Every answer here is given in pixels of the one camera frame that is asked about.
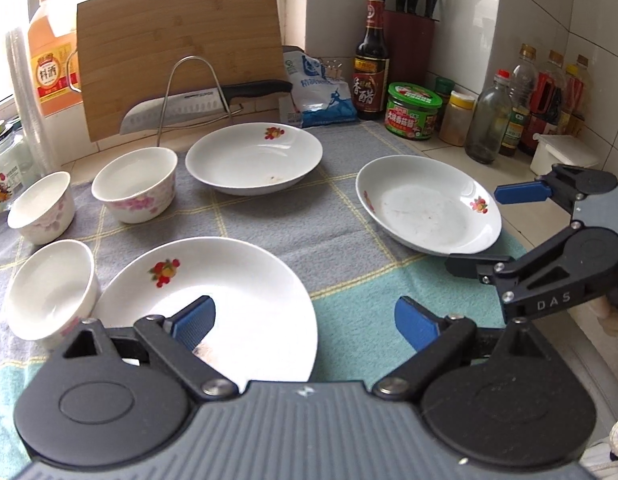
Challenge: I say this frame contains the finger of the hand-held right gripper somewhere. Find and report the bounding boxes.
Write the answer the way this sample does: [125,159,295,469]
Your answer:
[445,224,580,306]
[495,162,618,211]

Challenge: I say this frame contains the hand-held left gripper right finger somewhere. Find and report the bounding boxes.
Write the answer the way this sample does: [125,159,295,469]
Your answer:
[373,296,546,404]

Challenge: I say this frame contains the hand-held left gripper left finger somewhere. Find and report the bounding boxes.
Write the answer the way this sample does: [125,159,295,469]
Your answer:
[64,296,240,402]

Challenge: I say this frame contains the white plate with fruit print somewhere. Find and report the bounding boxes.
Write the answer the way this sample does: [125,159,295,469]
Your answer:
[91,236,317,386]
[356,155,503,256]
[185,122,324,197]

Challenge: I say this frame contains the large white floral bowl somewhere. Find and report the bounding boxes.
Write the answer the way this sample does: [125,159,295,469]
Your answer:
[91,147,178,224]

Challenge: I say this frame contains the small white floral bowl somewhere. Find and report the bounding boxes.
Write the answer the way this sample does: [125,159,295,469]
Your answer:
[7,171,76,246]
[3,239,102,351]

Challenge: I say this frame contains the person's right hand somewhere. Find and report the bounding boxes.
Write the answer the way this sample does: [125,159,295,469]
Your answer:
[593,296,618,338]

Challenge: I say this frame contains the white plastic box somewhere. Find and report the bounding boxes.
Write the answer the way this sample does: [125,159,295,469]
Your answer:
[530,134,600,178]

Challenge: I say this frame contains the clear glass bottle red cap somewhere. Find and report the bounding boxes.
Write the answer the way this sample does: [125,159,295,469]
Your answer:
[465,70,512,165]

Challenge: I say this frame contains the yellow-lid spice jar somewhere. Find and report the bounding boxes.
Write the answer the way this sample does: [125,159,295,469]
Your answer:
[439,91,476,147]

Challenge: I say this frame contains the plastic bottle with green label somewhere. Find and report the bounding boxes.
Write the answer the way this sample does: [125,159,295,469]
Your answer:
[499,44,538,157]

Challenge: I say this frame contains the yellow oil bottle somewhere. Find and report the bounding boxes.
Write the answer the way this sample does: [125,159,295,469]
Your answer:
[559,55,590,136]

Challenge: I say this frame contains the small green-cap jar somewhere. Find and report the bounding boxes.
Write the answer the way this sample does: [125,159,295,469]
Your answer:
[434,77,457,131]

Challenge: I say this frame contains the green-lid sauce jar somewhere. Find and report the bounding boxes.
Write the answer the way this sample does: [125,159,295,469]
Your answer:
[386,82,443,141]

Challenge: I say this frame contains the grey and teal checked cloth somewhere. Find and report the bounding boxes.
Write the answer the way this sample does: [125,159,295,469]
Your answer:
[0,120,527,461]

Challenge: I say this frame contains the dark red knife block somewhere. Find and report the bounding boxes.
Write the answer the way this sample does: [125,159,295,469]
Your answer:
[384,10,436,91]

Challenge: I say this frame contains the dark vinegar bottle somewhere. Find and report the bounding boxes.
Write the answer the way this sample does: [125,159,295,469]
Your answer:
[353,0,391,121]

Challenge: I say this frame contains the white and blue salt bag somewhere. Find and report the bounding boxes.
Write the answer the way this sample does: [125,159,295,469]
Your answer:
[280,46,357,128]

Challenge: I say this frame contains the glass jar with label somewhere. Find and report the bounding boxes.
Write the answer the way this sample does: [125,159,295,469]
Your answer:
[0,120,37,216]

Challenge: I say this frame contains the stack of clear plastic cups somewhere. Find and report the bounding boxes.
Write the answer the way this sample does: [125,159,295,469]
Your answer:
[4,27,64,171]

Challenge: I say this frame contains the cooking wine jug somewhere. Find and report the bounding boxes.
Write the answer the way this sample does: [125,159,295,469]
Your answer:
[28,0,84,118]

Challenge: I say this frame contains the bamboo cutting board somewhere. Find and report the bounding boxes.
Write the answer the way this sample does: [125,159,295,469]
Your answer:
[65,0,284,143]

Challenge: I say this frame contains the white woven cord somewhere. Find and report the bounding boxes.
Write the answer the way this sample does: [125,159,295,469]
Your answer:
[579,420,618,480]

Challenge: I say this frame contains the black-handled kitchen knife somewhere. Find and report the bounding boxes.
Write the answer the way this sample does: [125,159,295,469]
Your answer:
[120,80,294,136]

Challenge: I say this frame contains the metal wire rack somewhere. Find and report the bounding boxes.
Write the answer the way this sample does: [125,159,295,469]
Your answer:
[156,56,244,148]

